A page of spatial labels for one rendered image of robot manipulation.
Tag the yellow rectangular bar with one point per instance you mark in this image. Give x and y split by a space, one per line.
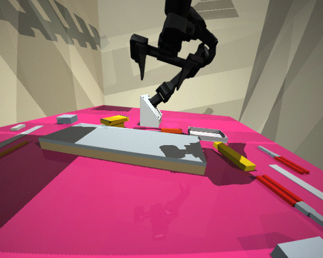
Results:
234 156

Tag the long grey flat bar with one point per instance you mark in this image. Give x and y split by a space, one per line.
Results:
2 144
297 180

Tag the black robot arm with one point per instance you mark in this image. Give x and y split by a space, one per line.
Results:
183 23

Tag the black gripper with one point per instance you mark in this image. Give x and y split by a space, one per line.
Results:
166 52

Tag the orange-handled awl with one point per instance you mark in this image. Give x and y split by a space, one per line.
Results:
171 130

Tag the white panel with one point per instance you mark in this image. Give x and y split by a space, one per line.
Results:
169 151

